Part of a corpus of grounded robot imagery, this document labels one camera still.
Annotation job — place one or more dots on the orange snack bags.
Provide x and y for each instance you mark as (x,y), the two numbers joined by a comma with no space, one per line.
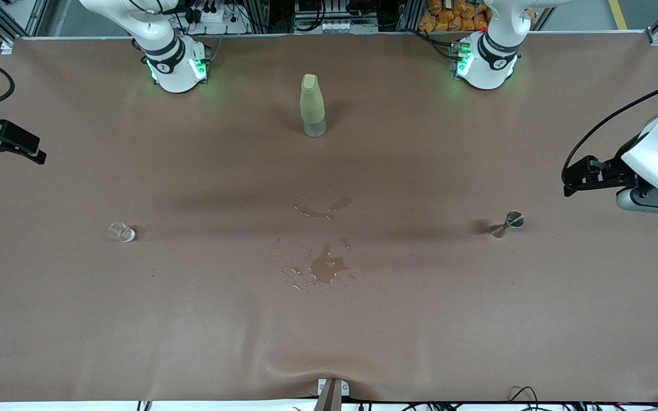
(443,20)

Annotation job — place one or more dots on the large wet spill patch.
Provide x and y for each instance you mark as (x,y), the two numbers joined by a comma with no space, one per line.
(324,267)

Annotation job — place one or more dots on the brown table mat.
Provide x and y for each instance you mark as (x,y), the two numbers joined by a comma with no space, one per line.
(329,319)

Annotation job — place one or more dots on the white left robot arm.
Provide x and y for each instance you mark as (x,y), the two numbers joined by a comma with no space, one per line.
(492,63)

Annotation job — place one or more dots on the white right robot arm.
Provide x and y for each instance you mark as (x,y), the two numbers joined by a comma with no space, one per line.
(172,68)

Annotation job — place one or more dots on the white power strip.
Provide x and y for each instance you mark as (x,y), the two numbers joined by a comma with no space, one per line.
(215,16)
(334,25)

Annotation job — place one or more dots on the steel double jigger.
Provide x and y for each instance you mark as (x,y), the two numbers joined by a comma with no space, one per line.
(514,218)

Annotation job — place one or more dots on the small wet spill patch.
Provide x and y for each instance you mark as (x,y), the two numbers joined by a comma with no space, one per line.
(340,202)

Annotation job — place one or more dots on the green bottle with clear base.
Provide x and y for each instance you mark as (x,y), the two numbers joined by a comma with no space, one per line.
(312,105)

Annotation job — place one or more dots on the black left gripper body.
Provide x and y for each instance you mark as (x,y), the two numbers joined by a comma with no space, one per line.
(615,170)

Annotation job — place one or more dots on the metal table edge bracket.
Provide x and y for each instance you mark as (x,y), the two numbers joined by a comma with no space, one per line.
(329,397)

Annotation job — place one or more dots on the small clear glass cup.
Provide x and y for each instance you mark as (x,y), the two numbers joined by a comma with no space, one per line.
(126,234)

